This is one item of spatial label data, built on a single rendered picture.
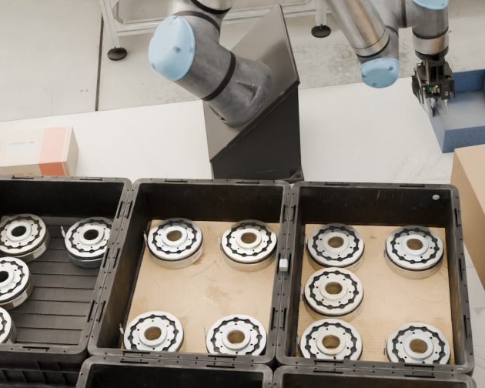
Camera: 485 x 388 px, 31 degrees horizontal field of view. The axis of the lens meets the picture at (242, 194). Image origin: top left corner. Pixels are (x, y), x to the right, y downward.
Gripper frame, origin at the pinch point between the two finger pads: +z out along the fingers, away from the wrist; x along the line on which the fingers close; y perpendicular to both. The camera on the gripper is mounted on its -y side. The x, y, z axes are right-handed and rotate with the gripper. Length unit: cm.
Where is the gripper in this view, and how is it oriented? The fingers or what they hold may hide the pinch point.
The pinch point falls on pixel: (433, 109)
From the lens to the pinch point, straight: 204.6
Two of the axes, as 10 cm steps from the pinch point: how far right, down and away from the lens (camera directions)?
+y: 0.5, 7.1, -7.0
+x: 9.8, -1.8, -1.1
